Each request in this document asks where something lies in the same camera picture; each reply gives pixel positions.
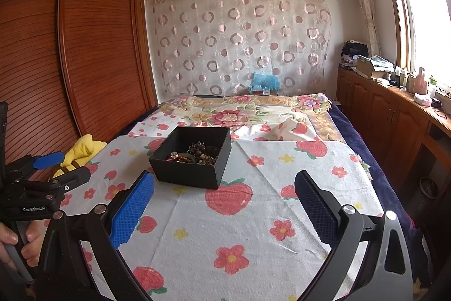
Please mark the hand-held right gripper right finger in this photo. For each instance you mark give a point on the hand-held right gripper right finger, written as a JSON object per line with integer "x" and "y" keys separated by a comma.
{"x": 315, "y": 205}

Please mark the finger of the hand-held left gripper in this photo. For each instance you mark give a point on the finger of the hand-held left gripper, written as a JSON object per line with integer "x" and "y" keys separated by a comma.
{"x": 47, "y": 160}
{"x": 72, "y": 178}

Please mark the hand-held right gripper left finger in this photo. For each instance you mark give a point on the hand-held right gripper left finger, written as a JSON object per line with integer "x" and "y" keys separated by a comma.
{"x": 132, "y": 213}

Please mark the black jewelry box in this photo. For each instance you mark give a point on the black jewelry box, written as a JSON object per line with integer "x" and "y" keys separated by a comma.
{"x": 190, "y": 177}

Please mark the pale green jade bangle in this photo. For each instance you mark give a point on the pale green jade bangle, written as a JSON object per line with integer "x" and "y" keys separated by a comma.
{"x": 186, "y": 157}

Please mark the person's left hand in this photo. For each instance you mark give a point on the person's left hand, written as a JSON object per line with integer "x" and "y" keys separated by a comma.
{"x": 33, "y": 237}

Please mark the yellow plush toy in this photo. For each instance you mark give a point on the yellow plush toy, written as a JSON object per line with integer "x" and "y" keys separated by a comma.
{"x": 82, "y": 146}

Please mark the strawberry print bed sheet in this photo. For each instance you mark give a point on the strawberry print bed sheet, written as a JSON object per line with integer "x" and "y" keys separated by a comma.
{"x": 211, "y": 234}

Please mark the dark blue bed sheet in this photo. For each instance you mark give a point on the dark blue bed sheet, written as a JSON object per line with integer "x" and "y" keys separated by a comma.
{"x": 356, "y": 131}

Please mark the wooden slatted wardrobe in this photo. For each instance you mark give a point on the wooden slatted wardrobe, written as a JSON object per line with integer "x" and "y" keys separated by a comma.
{"x": 88, "y": 57}

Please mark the dark bowl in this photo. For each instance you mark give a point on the dark bowl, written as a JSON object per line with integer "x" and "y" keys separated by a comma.
{"x": 428, "y": 186}

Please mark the wooden cabinet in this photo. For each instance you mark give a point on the wooden cabinet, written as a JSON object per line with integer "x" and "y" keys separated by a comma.
{"x": 384, "y": 110}

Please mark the floral blanket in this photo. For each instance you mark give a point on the floral blanket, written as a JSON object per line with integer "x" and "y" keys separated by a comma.
{"x": 229, "y": 114}

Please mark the blue fluffy cloth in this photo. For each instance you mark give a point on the blue fluffy cloth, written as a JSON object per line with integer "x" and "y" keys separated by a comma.
{"x": 264, "y": 80}

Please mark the white tissue box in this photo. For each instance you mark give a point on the white tissue box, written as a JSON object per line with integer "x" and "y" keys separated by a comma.
{"x": 422, "y": 99}

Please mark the row of small bottles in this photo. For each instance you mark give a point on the row of small bottles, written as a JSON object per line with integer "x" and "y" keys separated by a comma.
{"x": 403, "y": 79}

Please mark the pile of dark clothes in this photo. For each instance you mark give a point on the pile of dark clothes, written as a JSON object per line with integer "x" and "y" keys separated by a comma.
{"x": 354, "y": 50}

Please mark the pink bottle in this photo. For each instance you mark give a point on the pink bottle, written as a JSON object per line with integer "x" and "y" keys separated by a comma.
{"x": 421, "y": 82}

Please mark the circle pattern curtain cloth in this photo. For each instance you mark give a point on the circle pattern curtain cloth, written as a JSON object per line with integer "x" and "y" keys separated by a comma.
{"x": 229, "y": 40}

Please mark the window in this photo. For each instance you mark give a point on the window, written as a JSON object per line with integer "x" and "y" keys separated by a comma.
{"x": 422, "y": 22}

